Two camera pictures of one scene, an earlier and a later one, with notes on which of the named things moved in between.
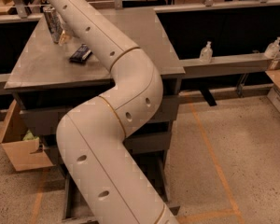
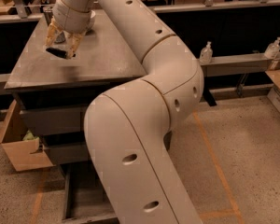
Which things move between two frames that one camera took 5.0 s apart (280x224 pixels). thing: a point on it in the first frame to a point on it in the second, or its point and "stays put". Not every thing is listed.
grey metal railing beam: (194, 67) stays put
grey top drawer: (46, 119) stays put
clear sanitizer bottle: (206, 54) stays put
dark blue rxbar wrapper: (81, 54) to (57, 52)
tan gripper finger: (63, 38) to (51, 35)
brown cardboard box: (23, 154) stays put
